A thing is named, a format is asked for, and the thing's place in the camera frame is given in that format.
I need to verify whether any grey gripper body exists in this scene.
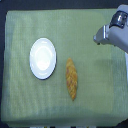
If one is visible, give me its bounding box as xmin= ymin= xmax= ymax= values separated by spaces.
xmin=92 ymin=24 xmax=112 ymax=46

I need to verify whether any golden brown bread loaf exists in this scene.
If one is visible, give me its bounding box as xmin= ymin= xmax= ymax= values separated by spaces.
xmin=66 ymin=58 xmax=77 ymax=100

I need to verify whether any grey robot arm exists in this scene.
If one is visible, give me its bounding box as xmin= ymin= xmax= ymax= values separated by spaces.
xmin=93 ymin=5 xmax=128 ymax=53

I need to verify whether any green tablecloth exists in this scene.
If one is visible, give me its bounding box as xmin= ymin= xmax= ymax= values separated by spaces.
xmin=1 ymin=9 xmax=128 ymax=126

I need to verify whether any white round plate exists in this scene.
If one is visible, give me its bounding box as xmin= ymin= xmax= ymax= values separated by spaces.
xmin=29 ymin=38 xmax=57 ymax=80

